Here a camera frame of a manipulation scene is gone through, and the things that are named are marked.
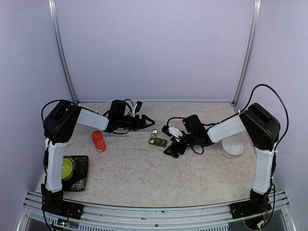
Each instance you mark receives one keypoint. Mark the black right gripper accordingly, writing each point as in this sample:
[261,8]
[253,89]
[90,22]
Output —
[173,152]

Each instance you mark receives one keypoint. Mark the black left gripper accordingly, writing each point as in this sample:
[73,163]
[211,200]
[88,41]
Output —
[138,126]

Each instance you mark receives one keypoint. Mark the green pill organizer box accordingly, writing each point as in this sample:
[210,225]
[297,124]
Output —
[155,140]

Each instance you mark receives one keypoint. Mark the red bottle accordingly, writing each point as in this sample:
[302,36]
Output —
[98,141]

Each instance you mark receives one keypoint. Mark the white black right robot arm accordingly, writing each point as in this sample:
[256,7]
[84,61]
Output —
[262,128]

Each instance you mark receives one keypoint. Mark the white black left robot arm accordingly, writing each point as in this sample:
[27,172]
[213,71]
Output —
[59,126]

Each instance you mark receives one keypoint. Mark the white bowl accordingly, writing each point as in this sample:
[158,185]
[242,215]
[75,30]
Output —
[232,147]

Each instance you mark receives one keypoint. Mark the black patterned square plate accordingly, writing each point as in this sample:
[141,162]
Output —
[80,171]

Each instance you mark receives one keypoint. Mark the green bowl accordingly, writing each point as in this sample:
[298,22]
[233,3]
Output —
[67,169]

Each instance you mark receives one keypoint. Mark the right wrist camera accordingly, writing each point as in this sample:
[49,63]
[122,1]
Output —
[172,132]

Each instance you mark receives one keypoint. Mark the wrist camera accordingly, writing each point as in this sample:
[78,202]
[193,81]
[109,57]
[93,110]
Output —
[137,107]
[172,132]

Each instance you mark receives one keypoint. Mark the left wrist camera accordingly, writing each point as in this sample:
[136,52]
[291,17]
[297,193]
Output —
[137,107]

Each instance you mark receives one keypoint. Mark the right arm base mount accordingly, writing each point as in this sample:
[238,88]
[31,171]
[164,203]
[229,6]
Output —
[247,208]

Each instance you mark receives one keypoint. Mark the front aluminium rail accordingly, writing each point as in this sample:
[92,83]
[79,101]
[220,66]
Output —
[98,217]

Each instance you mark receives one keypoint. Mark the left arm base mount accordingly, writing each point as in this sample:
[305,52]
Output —
[67,209]

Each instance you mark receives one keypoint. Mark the left aluminium frame post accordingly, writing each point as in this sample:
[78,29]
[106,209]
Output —
[60,49]

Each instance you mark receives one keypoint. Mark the aluminium frame post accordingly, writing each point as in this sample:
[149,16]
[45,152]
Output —
[60,49]
[248,52]

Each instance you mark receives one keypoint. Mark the right aluminium frame post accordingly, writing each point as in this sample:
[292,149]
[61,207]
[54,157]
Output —
[248,52]

